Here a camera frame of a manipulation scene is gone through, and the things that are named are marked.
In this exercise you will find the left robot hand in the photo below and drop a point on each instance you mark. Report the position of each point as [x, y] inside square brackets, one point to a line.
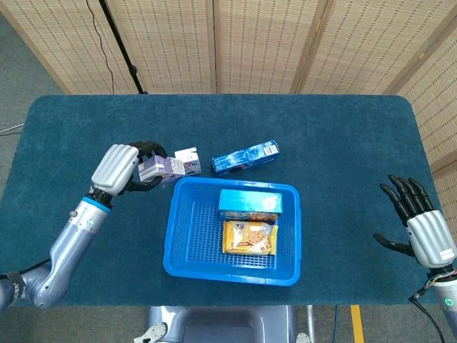
[112, 168]

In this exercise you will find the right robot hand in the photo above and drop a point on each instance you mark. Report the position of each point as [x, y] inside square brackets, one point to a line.
[432, 239]

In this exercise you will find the purple milk carton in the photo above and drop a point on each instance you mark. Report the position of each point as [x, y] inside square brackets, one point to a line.
[164, 168]

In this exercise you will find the white milk carton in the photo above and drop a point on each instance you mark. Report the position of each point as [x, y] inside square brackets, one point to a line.
[191, 157]

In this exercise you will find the long dark blue box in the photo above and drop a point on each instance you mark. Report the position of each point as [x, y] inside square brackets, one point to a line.
[246, 157]

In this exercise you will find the light blue box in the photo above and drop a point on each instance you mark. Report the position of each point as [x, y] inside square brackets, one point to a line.
[250, 202]

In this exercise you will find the yellow cracker snack pack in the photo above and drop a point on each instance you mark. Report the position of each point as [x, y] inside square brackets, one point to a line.
[250, 237]

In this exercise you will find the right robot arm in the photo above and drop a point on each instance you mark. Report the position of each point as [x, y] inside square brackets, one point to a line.
[448, 307]

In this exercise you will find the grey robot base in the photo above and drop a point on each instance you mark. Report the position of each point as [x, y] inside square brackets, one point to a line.
[221, 321]

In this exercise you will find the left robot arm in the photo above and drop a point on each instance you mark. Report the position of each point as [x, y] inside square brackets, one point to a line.
[71, 232]

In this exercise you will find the blue perforated plastic basket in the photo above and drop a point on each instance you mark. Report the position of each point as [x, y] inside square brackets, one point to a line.
[200, 243]

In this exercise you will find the teal table cloth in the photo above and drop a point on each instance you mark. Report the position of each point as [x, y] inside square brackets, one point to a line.
[107, 121]

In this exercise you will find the black tripod pole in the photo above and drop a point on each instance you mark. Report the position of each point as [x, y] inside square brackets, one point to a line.
[134, 69]

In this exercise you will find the yellow floor tape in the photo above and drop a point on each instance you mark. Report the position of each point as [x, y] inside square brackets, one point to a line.
[357, 325]

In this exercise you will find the bamboo folding screen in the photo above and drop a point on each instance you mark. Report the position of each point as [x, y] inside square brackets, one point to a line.
[264, 46]
[439, 107]

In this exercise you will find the white table leg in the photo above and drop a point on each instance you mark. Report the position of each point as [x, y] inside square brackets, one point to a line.
[311, 321]

